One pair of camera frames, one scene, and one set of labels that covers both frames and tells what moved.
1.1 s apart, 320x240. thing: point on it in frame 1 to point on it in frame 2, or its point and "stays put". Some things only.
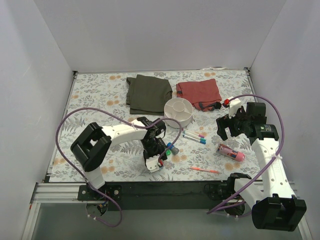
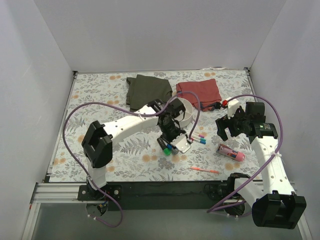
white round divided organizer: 180,109 stays put
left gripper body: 155,152 to 169,135
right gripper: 230,124 stays put
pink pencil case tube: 225,150 stays put
